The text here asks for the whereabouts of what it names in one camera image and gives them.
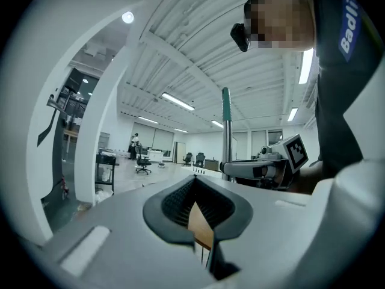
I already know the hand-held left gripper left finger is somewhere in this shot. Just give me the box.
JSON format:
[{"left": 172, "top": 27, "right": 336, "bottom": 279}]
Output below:
[{"left": 42, "top": 175, "right": 216, "bottom": 289}]

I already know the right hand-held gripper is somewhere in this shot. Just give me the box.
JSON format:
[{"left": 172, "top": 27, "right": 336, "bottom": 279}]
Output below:
[{"left": 220, "top": 133, "right": 310, "bottom": 189}]

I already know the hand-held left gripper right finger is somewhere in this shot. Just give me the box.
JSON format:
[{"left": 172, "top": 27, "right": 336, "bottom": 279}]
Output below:
[{"left": 196, "top": 175, "right": 313, "bottom": 289}]

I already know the person's right forearm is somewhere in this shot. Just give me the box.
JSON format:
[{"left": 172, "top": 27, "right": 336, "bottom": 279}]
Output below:
[{"left": 288, "top": 161, "right": 324, "bottom": 195}]

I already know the white display counter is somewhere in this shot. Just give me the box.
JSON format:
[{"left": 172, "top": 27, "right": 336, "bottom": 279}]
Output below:
[{"left": 181, "top": 164, "right": 224, "bottom": 181}]

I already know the small red toy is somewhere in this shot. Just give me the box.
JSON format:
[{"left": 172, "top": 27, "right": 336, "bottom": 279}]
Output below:
[{"left": 60, "top": 176, "right": 70, "bottom": 200}]

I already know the black office chair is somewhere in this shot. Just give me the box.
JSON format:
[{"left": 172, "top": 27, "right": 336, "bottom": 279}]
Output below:
[{"left": 135, "top": 144, "right": 152, "bottom": 176}]

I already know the black shelf cart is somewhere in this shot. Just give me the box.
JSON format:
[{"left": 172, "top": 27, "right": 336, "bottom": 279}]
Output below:
[{"left": 95, "top": 153, "right": 118, "bottom": 196}]

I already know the white cabinet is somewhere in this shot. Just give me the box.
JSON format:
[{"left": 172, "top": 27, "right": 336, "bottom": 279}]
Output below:
[{"left": 146, "top": 149, "right": 165, "bottom": 163}]

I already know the white roller blind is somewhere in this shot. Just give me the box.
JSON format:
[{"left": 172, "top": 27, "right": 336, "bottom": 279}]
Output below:
[{"left": 132, "top": 122, "right": 175, "bottom": 158}]

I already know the white pod with black stripe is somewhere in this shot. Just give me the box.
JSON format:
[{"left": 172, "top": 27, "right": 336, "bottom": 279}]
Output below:
[{"left": 26, "top": 96, "right": 72, "bottom": 210}]

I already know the person's black clothing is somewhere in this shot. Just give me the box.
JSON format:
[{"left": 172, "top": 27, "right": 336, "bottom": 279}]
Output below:
[{"left": 312, "top": 0, "right": 385, "bottom": 181}]

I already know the light wooden table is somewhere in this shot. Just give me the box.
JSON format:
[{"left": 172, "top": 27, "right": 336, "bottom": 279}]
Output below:
[{"left": 63, "top": 130, "right": 79, "bottom": 163}]

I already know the person's head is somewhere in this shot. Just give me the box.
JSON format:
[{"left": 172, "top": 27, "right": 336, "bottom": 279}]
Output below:
[{"left": 243, "top": 0, "right": 317, "bottom": 52}]

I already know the black head-mounted camera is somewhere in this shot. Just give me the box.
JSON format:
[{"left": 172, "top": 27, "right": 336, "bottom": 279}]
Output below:
[{"left": 230, "top": 22, "right": 251, "bottom": 53}]

